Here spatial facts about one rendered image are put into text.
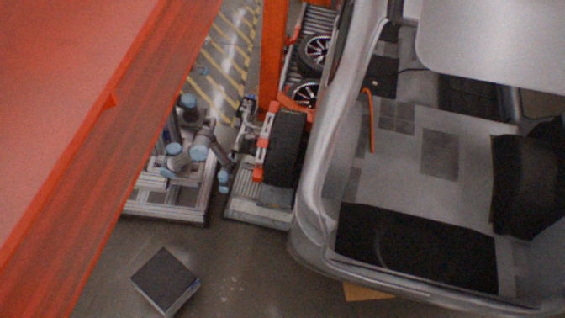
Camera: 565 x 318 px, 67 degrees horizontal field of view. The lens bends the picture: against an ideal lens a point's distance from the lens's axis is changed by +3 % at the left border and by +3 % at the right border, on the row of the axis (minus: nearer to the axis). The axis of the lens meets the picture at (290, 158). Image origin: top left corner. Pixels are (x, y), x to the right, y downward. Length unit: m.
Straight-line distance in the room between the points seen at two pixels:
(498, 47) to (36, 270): 1.30
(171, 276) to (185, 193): 0.82
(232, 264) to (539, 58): 3.06
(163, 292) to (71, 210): 2.74
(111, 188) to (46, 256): 0.15
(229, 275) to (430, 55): 2.92
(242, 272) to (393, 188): 1.54
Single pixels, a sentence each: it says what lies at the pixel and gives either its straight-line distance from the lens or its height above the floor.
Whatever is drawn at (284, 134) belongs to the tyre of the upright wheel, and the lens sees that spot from 3.18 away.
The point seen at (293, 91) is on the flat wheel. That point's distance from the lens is 4.36.
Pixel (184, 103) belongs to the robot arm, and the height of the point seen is 1.04.
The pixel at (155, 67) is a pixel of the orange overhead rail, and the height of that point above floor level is 3.00.
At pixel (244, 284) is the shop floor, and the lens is 3.86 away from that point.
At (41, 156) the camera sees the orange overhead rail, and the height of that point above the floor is 3.22.
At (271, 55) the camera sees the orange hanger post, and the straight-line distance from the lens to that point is 3.41.
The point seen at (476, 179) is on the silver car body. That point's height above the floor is 1.03.
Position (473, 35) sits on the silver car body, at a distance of 1.46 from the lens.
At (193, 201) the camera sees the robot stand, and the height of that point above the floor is 0.21.
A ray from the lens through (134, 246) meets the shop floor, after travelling 4.09.
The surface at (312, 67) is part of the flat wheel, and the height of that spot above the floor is 0.50.
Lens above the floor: 3.70
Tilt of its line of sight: 56 degrees down
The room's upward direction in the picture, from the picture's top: 10 degrees clockwise
